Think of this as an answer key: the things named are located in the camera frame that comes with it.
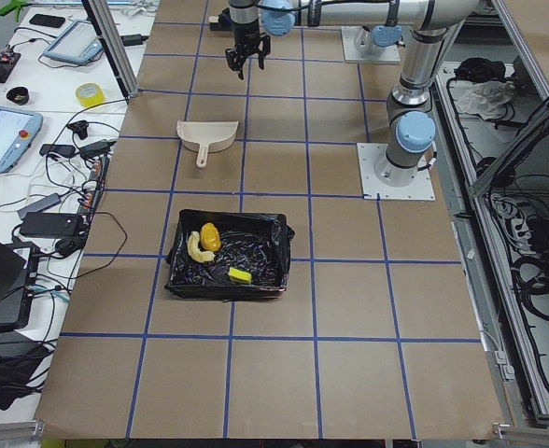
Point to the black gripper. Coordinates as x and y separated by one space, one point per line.
246 32

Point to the beige plastic dustpan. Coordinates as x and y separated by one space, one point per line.
206 137

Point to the yellow toy potato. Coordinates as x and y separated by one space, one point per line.
210 238

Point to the toy croissant bread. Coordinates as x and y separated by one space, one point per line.
194 250

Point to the yellow green sponge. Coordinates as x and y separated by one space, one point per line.
239 276

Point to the beige hand brush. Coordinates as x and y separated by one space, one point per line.
219 23

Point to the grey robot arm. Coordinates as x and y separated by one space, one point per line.
384 36
434 25

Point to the black lined trash bin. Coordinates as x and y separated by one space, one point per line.
256 243

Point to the yellow tape roll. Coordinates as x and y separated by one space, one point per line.
90 94

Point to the blue teach pendant far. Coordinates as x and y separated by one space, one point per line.
77 44

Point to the blue teach pendant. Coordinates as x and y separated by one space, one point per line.
77 44
17 131

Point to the power strip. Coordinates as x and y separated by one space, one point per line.
95 186

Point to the black smartphone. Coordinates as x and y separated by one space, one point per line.
49 21

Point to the blue teach pendant near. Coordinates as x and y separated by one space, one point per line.
17 131

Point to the black power adapter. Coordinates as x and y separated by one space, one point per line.
50 225

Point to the black laptop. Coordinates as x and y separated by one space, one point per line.
18 269

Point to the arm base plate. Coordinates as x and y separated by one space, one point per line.
359 48
380 180

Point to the aluminium frame post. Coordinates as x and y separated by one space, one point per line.
106 30

